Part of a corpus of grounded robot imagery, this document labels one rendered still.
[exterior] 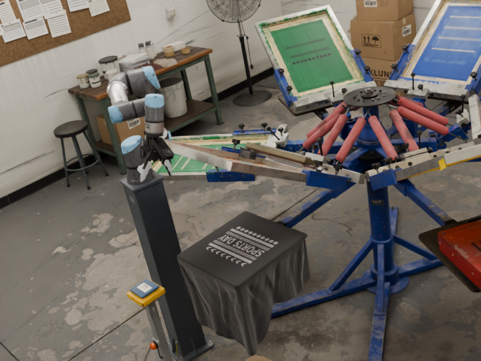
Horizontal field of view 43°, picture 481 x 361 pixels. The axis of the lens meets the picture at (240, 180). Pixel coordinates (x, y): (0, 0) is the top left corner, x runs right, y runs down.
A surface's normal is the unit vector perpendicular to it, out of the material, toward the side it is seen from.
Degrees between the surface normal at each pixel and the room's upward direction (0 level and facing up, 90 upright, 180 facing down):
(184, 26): 90
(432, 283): 0
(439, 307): 0
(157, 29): 90
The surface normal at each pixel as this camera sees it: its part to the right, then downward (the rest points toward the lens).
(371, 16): -0.61, 0.47
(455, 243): -0.18, -0.87
